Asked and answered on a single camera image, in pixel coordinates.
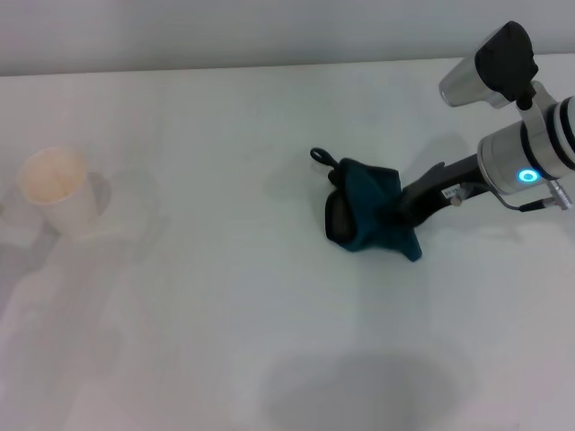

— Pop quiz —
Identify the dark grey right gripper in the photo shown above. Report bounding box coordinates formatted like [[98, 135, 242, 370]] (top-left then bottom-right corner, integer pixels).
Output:
[[389, 152, 490, 231]]

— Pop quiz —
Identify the blue rag with black trim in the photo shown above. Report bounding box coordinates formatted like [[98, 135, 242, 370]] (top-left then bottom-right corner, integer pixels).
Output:
[[309, 146, 424, 264]]

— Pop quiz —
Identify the white paper cup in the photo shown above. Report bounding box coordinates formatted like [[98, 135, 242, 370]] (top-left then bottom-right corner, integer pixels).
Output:
[[15, 145, 102, 239]]

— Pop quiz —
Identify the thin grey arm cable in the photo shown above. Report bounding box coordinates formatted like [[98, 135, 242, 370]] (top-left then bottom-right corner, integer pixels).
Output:
[[496, 178, 575, 215]]

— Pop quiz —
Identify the silver black wrist camera housing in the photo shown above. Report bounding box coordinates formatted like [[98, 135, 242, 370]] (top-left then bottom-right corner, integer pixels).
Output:
[[438, 20, 540, 110]]

